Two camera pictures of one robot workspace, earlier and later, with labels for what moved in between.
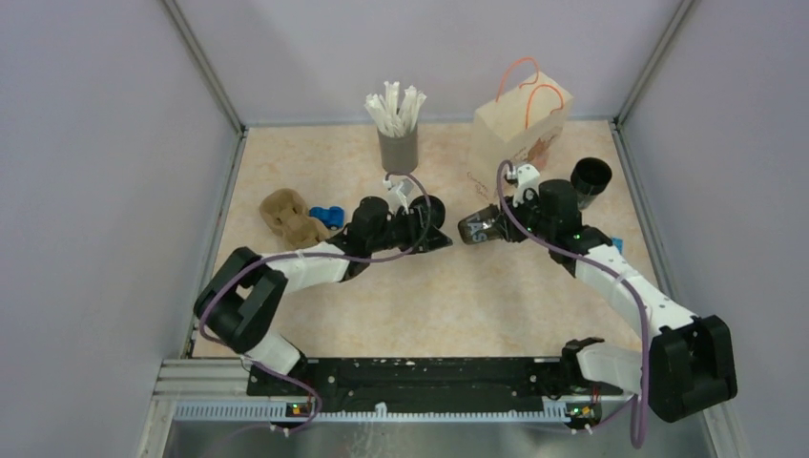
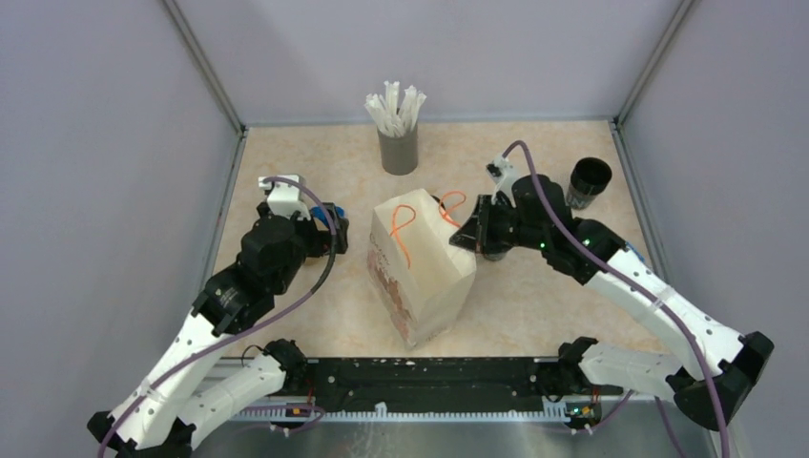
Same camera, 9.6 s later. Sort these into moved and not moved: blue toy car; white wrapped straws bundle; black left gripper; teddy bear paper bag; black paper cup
Moved: black left gripper; teddy bear paper bag
Not moved: blue toy car; white wrapped straws bundle; black paper cup
